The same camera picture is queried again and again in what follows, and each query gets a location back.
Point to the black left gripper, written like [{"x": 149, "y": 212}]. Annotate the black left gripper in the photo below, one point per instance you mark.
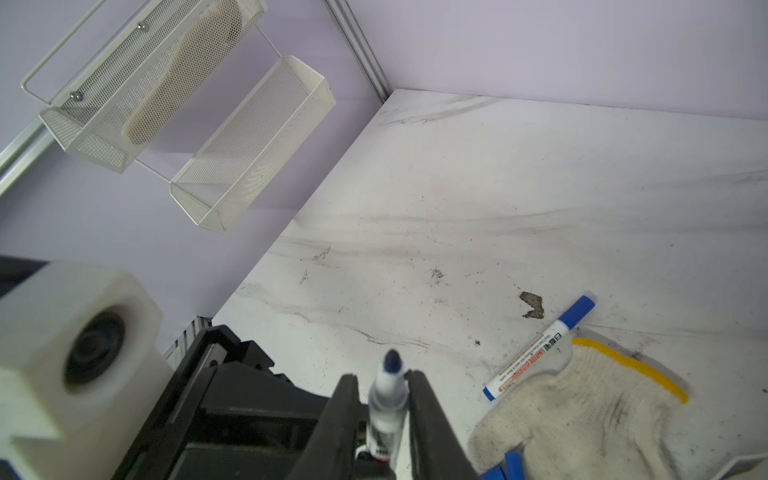
[{"x": 225, "y": 415}]

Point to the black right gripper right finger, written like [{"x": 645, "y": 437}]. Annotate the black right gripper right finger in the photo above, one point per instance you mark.
[{"x": 434, "y": 448}]

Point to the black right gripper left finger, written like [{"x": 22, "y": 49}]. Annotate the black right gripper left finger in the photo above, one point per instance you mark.
[{"x": 330, "y": 451}]

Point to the white marker pen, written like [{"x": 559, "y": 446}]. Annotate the white marker pen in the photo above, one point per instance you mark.
[
  {"x": 388, "y": 399},
  {"x": 539, "y": 347}
]

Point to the white knit glove on table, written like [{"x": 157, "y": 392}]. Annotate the white knit glove on table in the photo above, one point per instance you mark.
[{"x": 601, "y": 417}]

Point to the lower white mesh shelf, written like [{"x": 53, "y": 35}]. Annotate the lower white mesh shelf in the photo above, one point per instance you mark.
[{"x": 222, "y": 179}]

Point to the white mesh shelf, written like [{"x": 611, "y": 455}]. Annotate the white mesh shelf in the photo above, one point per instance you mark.
[
  {"x": 222, "y": 179},
  {"x": 86, "y": 119}
]

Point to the potted green plant white pot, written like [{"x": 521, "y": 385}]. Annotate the potted green plant white pot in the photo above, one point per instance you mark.
[{"x": 744, "y": 467}]

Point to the upper white mesh shelf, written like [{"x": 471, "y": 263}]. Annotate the upper white mesh shelf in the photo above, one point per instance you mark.
[{"x": 86, "y": 119}]

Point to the beige cloth in shelf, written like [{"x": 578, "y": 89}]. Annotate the beige cloth in shelf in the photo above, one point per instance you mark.
[{"x": 198, "y": 52}]

